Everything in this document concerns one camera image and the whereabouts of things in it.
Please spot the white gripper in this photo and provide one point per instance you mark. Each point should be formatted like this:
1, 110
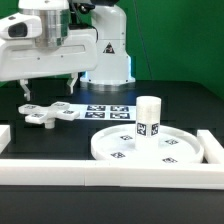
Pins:
21, 59

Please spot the white cross-shaped table base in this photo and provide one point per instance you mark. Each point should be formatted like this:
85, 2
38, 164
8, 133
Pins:
48, 115

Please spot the white round table top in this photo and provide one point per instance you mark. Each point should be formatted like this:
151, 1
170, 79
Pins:
170, 146

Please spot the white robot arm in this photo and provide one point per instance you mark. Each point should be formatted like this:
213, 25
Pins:
113, 69

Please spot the white marker sheet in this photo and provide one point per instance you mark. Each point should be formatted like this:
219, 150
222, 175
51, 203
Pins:
105, 112

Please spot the white U-shaped fence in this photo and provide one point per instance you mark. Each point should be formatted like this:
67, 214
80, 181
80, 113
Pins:
209, 174

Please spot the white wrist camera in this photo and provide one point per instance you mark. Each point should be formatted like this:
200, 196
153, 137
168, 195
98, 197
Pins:
18, 26

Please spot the black camera pole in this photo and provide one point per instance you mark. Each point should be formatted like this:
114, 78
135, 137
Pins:
76, 8

